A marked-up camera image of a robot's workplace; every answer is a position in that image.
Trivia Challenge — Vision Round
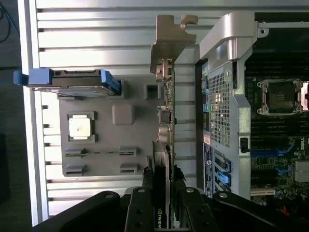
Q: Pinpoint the grey plastic parts rack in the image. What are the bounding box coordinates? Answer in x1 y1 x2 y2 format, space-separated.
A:
56 78 169 179

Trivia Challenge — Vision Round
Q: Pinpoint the long blue expansion slot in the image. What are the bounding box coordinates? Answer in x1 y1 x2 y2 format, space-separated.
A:
251 149 291 159

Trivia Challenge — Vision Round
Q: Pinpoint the silver CPU chip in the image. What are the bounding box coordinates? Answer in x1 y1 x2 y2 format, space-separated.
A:
68 116 92 141

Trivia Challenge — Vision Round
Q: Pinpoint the green motherboard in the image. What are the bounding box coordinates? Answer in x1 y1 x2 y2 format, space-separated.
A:
243 57 309 201

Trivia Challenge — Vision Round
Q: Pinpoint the black silver PC case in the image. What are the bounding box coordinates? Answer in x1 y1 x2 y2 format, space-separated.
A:
195 12 309 219

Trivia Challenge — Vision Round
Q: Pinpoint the silver chipset heatsink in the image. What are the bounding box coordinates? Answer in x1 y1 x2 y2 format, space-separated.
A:
294 161 309 182

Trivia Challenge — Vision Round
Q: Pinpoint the CPU socket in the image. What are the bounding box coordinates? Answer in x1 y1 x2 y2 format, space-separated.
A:
256 79 304 116

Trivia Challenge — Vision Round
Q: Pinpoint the hard disk blue carrier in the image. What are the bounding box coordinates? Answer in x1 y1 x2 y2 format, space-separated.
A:
13 68 121 97

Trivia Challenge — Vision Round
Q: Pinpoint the silver socket cover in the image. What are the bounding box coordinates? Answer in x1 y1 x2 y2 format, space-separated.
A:
301 82 309 102

